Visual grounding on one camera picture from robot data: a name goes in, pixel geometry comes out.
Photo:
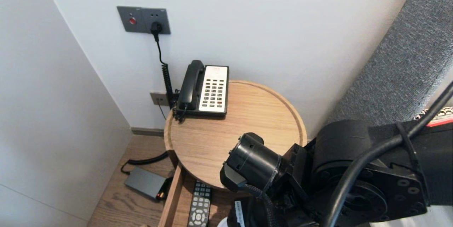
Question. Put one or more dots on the thin black telephone line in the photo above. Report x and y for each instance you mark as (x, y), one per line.
(162, 112)

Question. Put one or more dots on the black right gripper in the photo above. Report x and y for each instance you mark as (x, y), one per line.
(247, 216)

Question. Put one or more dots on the white round puck device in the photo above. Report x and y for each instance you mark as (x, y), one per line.
(223, 223)

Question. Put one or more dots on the black telephone handset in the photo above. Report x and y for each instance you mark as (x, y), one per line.
(191, 81)

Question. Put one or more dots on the curved-front wooden table drawer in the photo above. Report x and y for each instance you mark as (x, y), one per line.
(177, 198)

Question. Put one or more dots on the white bed sheet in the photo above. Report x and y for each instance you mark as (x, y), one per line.
(424, 220)

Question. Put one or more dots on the black and white telephone base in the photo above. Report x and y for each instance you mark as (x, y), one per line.
(213, 92)

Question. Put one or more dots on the grey power adapter brick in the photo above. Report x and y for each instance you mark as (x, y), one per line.
(145, 182)

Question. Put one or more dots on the grey fabric bed headboard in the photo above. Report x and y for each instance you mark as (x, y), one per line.
(396, 60)

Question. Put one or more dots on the round wooden side table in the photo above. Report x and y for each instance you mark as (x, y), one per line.
(226, 131)

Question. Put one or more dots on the black white houndstooth pillow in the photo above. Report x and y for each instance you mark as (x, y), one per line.
(437, 112)

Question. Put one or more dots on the beige wall jack plate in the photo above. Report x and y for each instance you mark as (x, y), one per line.
(158, 98)

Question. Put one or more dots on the black remote control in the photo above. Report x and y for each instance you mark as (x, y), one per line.
(200, 205)

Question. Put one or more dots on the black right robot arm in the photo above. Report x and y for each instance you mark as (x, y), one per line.
(354, 142)

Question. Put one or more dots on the brown wall baseboard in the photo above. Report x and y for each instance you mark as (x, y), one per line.
(141, 132)

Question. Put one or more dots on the grey wall socket panel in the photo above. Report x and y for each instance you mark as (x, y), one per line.
(139, 16)

